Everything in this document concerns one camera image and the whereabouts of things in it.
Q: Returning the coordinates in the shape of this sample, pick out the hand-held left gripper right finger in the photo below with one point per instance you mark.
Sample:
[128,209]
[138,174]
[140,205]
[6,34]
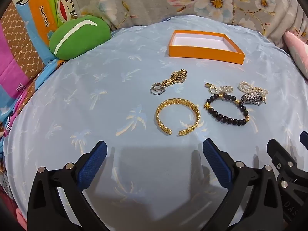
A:
[216,163]

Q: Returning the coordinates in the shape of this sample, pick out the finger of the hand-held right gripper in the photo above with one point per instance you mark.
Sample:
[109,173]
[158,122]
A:
[304,139]
[282,155]

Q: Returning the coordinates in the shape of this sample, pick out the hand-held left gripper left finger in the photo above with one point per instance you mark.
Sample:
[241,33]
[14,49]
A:
[93,162]

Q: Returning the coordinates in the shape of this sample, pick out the gold bangle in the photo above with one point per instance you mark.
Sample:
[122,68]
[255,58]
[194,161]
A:
[197,115]

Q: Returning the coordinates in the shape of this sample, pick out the silver wristwatch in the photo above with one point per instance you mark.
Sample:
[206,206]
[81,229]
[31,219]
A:
[251,98]

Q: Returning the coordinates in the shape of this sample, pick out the gold wristwatch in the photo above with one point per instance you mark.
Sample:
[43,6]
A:
[179,75]

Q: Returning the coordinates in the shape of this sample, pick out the orange shallow box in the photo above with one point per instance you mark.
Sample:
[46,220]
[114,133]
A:
[204,53]

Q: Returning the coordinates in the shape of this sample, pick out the light blue palm-print sheet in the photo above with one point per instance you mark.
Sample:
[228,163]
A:
[101,96]

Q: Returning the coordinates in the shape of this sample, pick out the gold hoop earring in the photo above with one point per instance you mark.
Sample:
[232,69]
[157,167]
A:
[210,90]

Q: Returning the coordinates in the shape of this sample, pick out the pink pillow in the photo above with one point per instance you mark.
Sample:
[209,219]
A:
[298,50]

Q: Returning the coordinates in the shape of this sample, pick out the green cushion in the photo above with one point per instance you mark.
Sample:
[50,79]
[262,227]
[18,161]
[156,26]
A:
[79,36]

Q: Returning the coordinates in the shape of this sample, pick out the cartoon printed blanket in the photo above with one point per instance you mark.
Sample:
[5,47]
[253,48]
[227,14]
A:
[28,41]

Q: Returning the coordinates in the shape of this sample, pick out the grey floral blanket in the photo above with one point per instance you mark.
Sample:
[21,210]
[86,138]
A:
[149,0]

